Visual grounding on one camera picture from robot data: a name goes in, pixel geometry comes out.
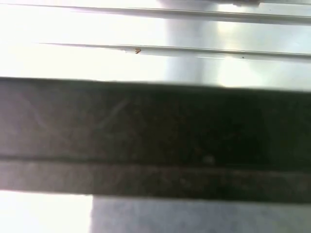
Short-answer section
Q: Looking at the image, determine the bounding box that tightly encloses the black open PC case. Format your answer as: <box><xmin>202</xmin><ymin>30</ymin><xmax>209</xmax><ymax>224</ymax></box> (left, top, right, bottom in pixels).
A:
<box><xmin>0</xmin><ymin>77</ymin><xmax>311</xmax><ymax>233</ymax></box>

